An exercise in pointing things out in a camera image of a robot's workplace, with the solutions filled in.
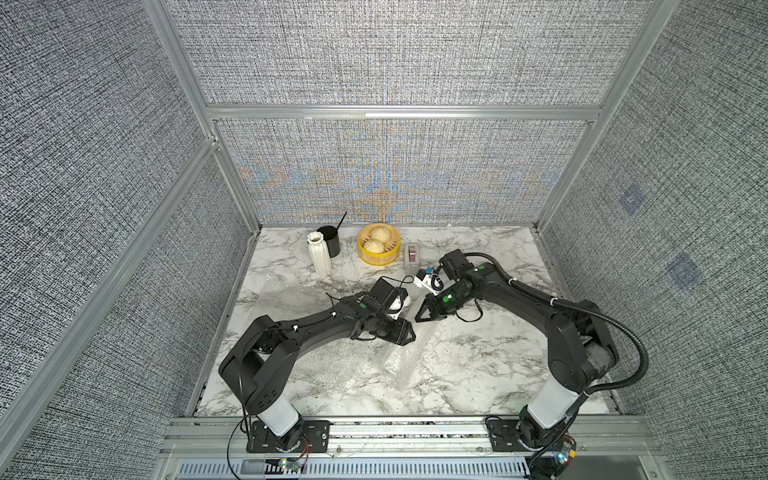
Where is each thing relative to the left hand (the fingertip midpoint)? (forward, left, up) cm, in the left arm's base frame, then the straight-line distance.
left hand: (410, 335), depth 84 cm
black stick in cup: (+40, +20, +7) cm, 45 cm away
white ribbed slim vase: (+26, +27, +5) cm, 38 cm away
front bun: (+34, +9, 0) cm, 35 cm away
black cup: (+38, +25, +1) cm, 45 cm away
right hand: (+5, -2, +5) cm, 7 cm away
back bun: (+40, +7, -1) cm, 41 cm away
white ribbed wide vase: (-8, +3, +1) cm, 8 cm away
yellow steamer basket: (+31, +4, -3) cm, 32 cm away
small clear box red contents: (+31, -4, -4) cm, 31 cm away
